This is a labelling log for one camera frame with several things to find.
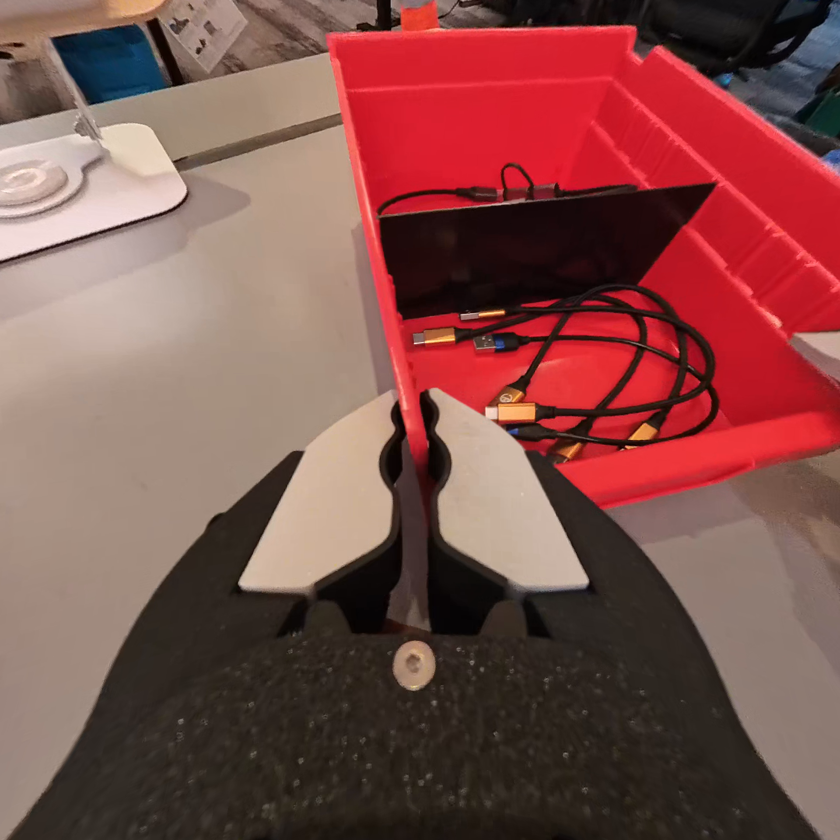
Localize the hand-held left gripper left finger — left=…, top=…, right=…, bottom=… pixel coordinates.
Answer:
left=236, top=390, right=403, bottom=635

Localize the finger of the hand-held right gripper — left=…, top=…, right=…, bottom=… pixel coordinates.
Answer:
left=789, top=330, right=840, bottom=383

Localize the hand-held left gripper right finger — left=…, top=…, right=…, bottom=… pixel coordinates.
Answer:
left=419, top=387, right=590, bottom=635

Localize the thick black cable black plug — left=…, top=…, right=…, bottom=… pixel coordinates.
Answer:
left=377, top=185, right=501, bottom=217

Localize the red plastic bin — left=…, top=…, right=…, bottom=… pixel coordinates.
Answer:
left=326, top=25, right=840, bottom=509

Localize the green bin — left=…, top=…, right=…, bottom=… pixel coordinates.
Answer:
left=795, top=91, right=840, bottom=137

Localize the black divider of red bin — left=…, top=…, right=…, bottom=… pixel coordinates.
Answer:
left=378, top=182, right=718, bottom=320

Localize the black office chair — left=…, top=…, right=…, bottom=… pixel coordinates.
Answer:
left=640, top=0, right=834, bottom=73

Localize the clear round disc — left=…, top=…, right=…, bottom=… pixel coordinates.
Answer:
left=0, top=164, right=71, bottom=219

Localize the blue box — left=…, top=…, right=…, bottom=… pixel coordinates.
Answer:
left=51, top=25, right=166, bottom=107

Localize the white printed sheet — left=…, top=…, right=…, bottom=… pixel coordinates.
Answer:
left=159, top=0, right=249, bottom=74

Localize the white stand base with post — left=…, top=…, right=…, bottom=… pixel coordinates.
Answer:
left=0, top=39, right=189, bottom=263

